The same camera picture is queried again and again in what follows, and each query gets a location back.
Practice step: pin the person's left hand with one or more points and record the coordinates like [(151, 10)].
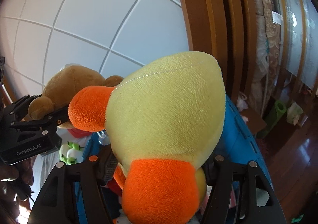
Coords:
[(11, 175)]

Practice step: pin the yellow duck plush toy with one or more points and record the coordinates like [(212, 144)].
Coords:
[(164, 120)]

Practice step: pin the green rolled mat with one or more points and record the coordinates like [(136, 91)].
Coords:
[(277, 111)]

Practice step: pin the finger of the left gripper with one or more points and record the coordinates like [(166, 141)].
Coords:
[(49, 122), (16, 111)]

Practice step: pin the blue plastic crate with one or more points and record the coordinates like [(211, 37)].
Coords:
[(236, 144)]

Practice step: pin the brown bear plush toy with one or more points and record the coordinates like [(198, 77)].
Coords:
[(64, 85)]

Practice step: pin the green frog plush toy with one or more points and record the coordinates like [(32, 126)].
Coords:
[(71, 153)]

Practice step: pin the white curtain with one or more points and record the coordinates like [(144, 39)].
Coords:
[(299, 14)]

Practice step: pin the wooden door frame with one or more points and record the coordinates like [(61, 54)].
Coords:
[(226, 29)]

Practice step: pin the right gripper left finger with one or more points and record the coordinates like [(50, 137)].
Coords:
[(56, 202)]

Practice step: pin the rolled patterned carpet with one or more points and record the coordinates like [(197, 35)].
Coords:
[(269, 25)]

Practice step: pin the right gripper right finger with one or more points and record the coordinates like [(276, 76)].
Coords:
[(240, 193)]

